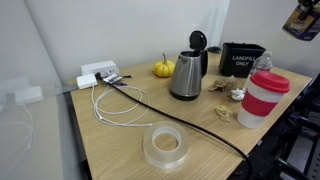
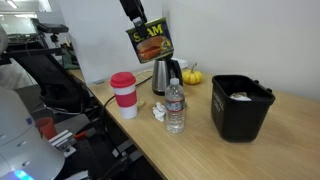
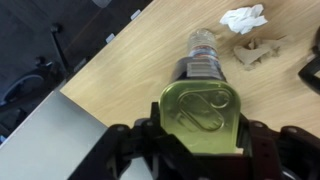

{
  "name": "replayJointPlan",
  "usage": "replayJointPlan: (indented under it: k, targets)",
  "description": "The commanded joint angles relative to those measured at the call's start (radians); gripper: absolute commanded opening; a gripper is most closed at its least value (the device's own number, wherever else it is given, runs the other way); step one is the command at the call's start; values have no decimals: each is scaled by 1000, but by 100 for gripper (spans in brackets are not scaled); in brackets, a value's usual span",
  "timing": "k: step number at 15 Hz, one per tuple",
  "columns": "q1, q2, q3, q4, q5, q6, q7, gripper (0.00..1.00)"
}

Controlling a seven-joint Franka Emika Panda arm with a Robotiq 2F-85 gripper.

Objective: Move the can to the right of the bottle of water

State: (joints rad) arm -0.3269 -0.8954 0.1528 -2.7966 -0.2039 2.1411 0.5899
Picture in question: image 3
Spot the grey flat plate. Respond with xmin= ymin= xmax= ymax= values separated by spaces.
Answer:
xmin=91 ymin=0 xmax=113 ymax=9

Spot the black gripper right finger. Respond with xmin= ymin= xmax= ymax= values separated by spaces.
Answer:
xmin=236 ymin=113 xmax=320 ymax=180

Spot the white crumpled tissue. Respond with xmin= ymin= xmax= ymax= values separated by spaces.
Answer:
xmin=219 ymin=3 xmax=269 ymax=35

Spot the brown crumpled paper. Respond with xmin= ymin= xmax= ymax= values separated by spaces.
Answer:
xmin=233 ymin=35 xmax=288 ymax=72

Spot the clear plastic water bottle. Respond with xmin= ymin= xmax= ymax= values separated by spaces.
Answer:
xmin=187 ymin=28 xmax=221 ymax=63

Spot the black wheeled stand base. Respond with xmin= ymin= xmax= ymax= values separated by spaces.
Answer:
xmin=0 ymin=23 xmax=69 ymax=108

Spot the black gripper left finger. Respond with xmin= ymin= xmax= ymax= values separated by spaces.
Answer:
xmin=68 ymin=101 xmax=201 ymax=180

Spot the grey table bracket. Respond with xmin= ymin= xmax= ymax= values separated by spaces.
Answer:
xmin=105 ymin=33 xmax=116 ymax=44
xmin=129 ymin=9 xmax=143 ymax=21

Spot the tin can green lid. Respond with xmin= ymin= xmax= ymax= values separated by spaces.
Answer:
xmin=159 ymin=56 xmax=242 ymax=156

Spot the grey flat panel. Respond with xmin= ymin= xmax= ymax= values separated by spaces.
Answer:
xmin=0 ymin=89 xmax=113 ymax=180

